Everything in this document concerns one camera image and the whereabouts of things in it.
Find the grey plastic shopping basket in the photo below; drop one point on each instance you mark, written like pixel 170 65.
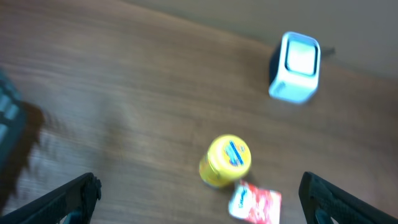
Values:
pixel 12 117

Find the white barcode scanner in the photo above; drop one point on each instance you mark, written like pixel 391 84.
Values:
pixel 294 68

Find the yellow mentos gum bottle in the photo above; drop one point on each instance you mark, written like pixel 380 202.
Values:
pixel 228 159

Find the red white snack packet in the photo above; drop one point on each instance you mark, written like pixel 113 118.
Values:
pixel 255 205

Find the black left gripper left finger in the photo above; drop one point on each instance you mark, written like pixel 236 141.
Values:
pixel 73 202

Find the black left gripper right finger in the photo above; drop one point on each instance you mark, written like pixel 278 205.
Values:
pixel 323 202

